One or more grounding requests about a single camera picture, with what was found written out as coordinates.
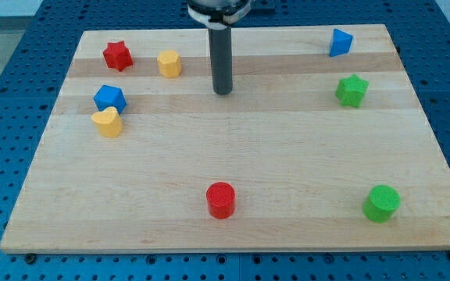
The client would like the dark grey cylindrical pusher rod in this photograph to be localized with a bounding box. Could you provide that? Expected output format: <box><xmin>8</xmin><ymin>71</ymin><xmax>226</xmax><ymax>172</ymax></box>
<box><xmin>208</xmin><ymin>27</ymin><xmax>233</xmax><ymax>95</ymax></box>

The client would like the yellow hexagon block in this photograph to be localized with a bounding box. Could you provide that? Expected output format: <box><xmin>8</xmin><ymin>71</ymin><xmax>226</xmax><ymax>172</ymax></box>
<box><xmin>157</xmin><ymin>50</ymin><xmax>182</xmax><ymax>78</ymax></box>

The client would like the green cylinder block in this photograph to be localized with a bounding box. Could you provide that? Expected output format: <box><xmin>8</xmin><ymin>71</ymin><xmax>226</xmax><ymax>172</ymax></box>
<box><xmin>362</xmin><ymin>185</ymin><xmax>401</xmax><ymax>223</ymax></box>

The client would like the blue cube block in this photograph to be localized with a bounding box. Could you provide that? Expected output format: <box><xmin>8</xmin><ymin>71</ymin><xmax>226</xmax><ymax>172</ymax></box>
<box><xmin>93</xmin><ymin>85</ymin><xmax>127</xmax><ymax>114</ymax></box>

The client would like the green star block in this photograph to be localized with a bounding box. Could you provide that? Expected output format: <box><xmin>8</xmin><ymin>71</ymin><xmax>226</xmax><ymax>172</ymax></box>
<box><xmin>336</xmin><ymin>74</ymin><xmax>369</xmax><ymax>108</ymax></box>

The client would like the red cylinder block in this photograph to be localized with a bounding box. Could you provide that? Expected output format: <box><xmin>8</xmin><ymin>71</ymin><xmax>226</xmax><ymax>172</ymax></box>
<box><xmin>206</xmin><ymin>182</ymin><xmax>236</xmax><ymax>219</ymax></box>

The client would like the yellow heart block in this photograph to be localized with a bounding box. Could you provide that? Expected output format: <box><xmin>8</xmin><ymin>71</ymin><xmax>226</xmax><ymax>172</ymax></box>
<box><xmin>91</xmin><ymin>106</ymin><xmax>123</xmax><ymax>138</ymax></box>

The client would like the light wooden board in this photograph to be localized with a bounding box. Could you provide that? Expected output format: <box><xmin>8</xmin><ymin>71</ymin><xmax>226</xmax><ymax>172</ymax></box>
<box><xmin>0</xmin><ymin>24</ymin><xmax>450</xmax><ymax>254</ymax></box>

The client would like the blue triangle block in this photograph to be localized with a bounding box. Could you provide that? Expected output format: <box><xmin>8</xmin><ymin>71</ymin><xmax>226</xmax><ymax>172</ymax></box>
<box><xmin>329</xmin><ymin>28</ymin><xmax>354</xmax><ymax>57</ymax></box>

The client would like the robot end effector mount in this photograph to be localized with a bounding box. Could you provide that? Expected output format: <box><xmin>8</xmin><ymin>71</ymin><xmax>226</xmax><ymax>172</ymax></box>
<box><xmin>187</xmin><ymin>0</ymin><xmax>252</xmax><ymax>30</ymax></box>

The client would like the red star block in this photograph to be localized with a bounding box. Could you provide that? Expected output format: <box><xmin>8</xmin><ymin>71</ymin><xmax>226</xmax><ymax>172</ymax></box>
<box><xmin>102</xmin><ymin>41</ymin><xmax>133</xmax><ymax>72</ymax></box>

